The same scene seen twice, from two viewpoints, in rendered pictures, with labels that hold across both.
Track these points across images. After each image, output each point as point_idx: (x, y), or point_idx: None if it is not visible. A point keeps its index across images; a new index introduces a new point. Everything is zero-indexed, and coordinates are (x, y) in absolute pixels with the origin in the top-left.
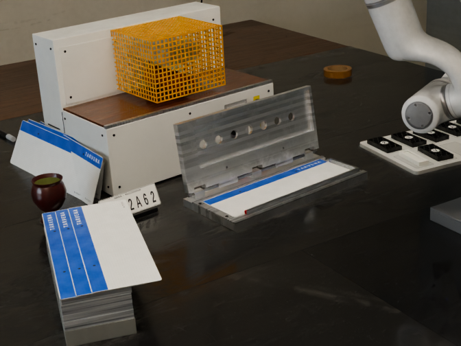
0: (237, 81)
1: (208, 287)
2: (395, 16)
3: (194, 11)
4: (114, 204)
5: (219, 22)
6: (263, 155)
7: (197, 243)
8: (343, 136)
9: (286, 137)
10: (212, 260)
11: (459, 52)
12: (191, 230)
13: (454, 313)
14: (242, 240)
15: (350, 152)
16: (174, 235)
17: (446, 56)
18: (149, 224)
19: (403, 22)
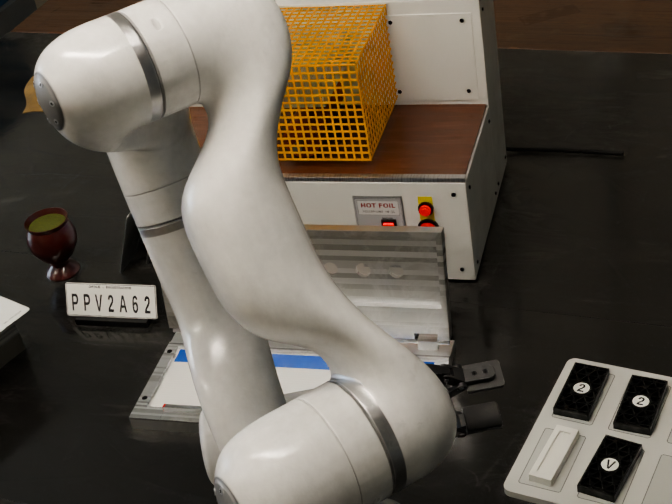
0: (426, 154)
1: None
2: (154, 265)
3: (420, 0)
4: (8, 311)
5: (477, 27)
6: None
7: (75, 418)
8: (595, 324)
9: (380, 301)
10: (33, 459)
11: (248, 384)
12: (110, 389)
13: None
14: (109, 450)
15: (531, 370)
16: (86, 384)
17: (204, 383)
18: (103, 347)
19: (166, 281)
